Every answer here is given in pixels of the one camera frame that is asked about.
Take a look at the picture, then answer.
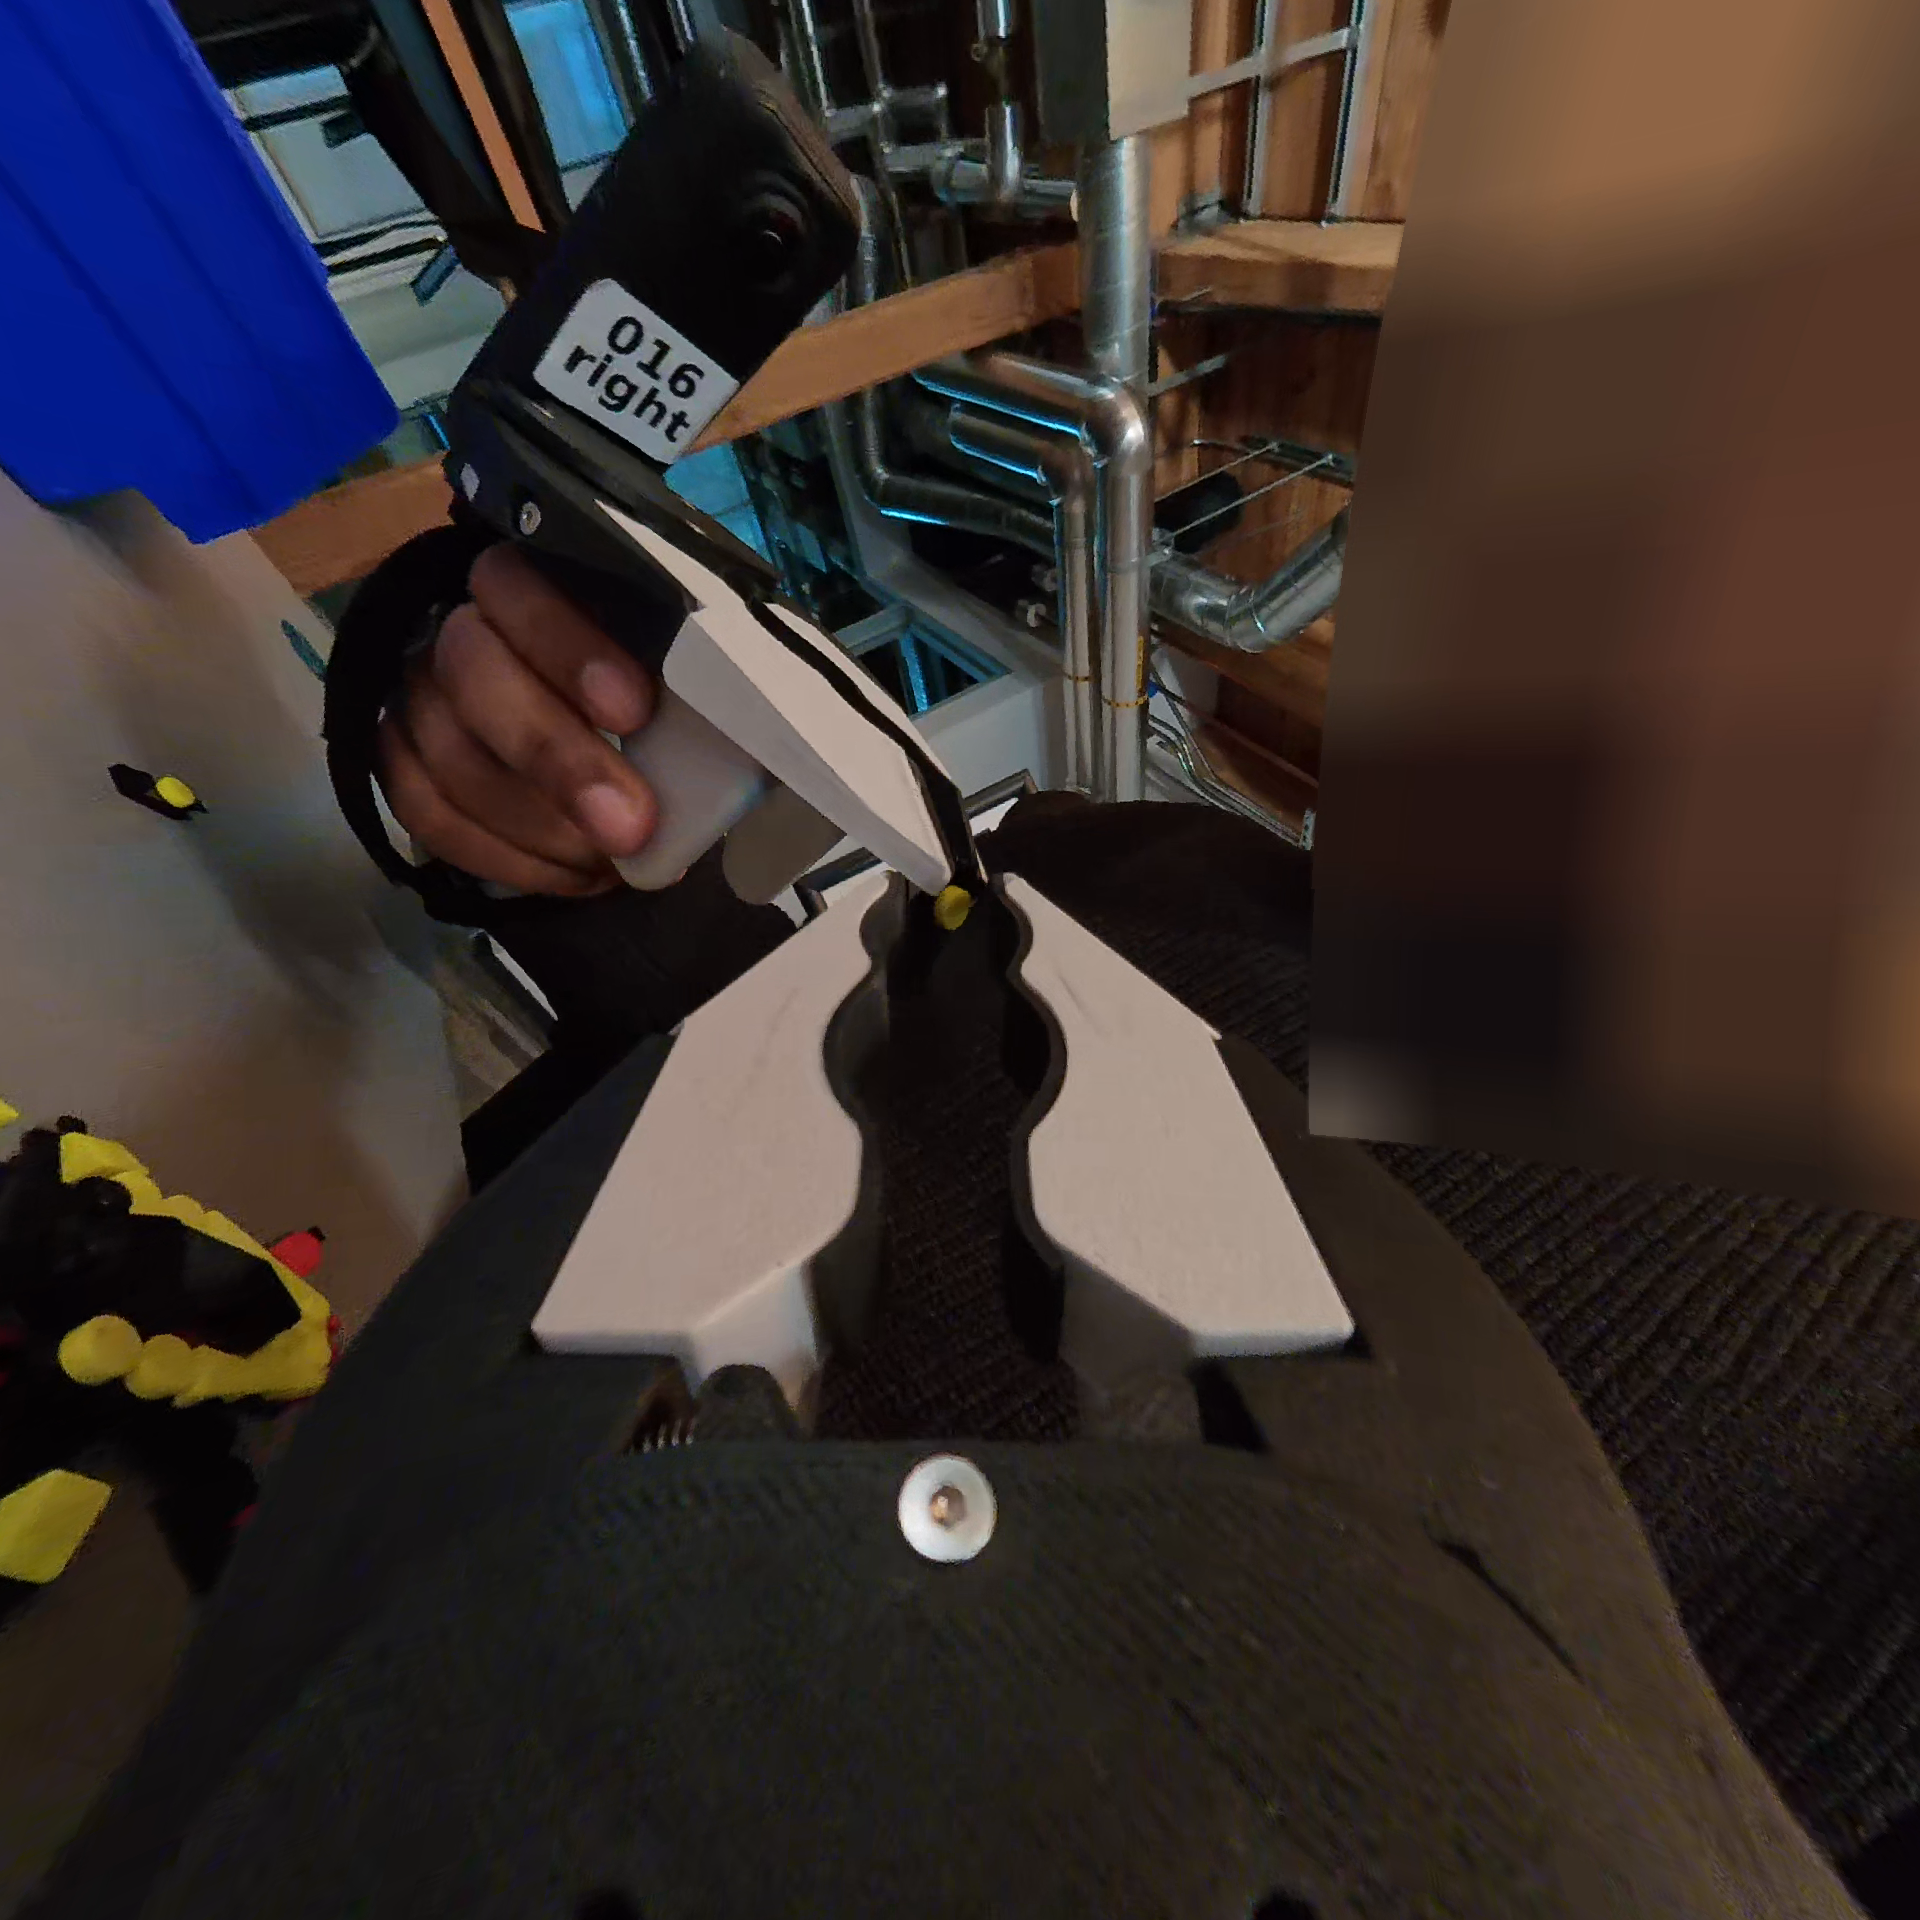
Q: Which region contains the black knit sweater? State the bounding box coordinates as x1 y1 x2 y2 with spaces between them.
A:
818 794 1920 1909

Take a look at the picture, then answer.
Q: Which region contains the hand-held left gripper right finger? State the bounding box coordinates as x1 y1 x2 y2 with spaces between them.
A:
999 875 1360 1369

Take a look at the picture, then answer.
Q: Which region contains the wooden post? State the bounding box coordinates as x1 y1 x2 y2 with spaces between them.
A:
248 222 1408 600

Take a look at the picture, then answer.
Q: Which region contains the cluster of silver pipes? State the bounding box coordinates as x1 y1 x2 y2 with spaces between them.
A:
781 0 1360 807

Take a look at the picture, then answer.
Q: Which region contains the person's right hand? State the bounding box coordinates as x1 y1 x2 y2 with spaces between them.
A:
377 543 665 899

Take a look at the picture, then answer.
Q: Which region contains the blue plastic bin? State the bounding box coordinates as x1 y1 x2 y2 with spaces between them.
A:
0 0 400 545

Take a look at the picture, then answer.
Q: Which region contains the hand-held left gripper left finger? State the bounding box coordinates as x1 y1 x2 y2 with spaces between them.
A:
532 875 905 1402

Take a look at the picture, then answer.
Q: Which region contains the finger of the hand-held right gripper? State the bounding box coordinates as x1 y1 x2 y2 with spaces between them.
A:
755 600 984 892
603 501 963 904

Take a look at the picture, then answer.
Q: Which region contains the small black yellow lego piece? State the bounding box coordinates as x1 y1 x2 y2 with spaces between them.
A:
890 881 977 1037

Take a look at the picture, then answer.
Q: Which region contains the person's right forearm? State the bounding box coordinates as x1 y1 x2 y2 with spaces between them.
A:
459 861 844 1195

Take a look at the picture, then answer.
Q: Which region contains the yellow black red lego model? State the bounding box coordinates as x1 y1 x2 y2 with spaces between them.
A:
0 1100 352 1590

